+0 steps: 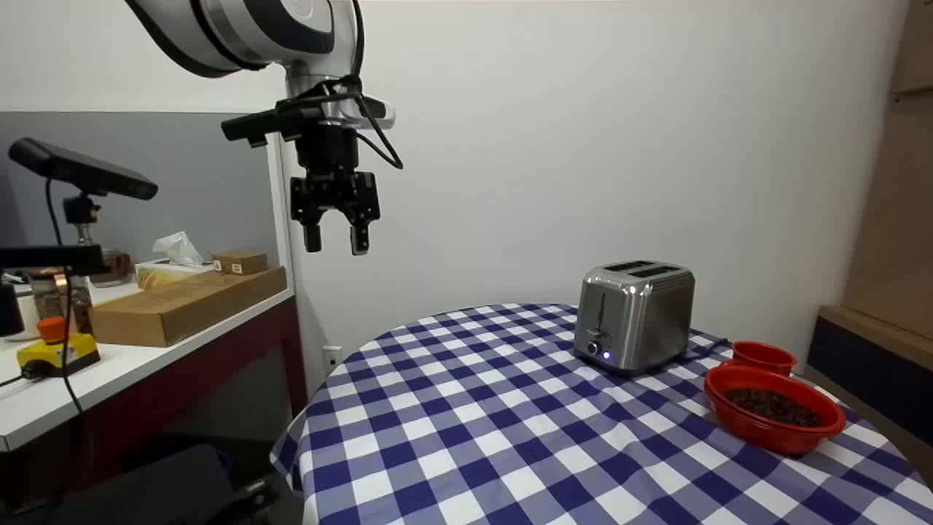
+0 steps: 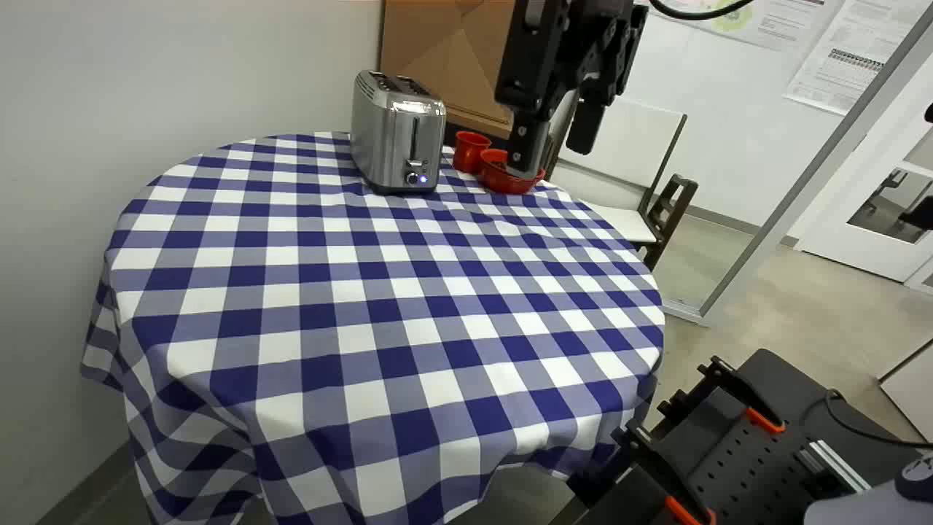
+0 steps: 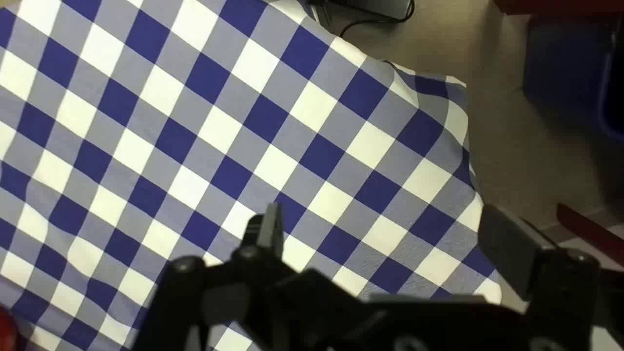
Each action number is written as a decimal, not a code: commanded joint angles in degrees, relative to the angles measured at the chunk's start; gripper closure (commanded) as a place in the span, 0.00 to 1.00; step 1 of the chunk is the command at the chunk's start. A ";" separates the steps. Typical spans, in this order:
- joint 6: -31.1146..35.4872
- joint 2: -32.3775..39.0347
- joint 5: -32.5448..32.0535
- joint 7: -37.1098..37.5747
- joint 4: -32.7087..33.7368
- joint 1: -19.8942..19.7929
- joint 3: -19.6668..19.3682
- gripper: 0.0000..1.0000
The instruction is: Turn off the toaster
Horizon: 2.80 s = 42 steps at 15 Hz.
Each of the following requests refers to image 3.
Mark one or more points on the dark blue bin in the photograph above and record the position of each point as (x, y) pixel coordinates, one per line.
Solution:
(572, 71)

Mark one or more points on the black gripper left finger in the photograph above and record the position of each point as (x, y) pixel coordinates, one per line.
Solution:
(272, 227)

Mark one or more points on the red bar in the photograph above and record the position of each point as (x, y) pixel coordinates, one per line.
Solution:
(591, 229)

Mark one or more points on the red bowl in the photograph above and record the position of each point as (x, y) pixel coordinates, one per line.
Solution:
(6, 332)

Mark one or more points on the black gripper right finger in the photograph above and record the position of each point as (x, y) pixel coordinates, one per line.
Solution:
(513, 244)

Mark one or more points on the blue white checkered tablecloth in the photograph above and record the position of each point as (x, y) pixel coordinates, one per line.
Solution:
(196, 149)

